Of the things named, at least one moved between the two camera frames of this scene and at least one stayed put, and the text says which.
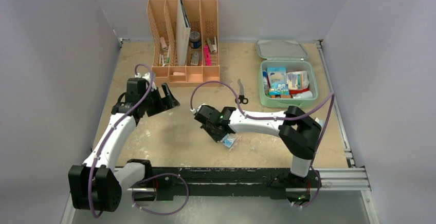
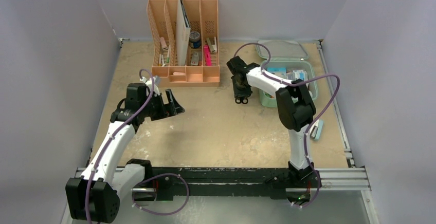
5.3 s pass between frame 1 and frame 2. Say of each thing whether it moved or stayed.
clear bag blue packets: moved
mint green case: stayed
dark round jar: stayed
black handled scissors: stayed
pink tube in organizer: stayed
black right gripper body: moved
